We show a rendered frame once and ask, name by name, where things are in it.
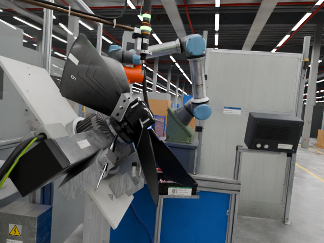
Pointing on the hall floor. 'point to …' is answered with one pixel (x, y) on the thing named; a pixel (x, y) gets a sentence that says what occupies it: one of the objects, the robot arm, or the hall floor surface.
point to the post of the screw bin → (157, 221)
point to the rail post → (233, 218)
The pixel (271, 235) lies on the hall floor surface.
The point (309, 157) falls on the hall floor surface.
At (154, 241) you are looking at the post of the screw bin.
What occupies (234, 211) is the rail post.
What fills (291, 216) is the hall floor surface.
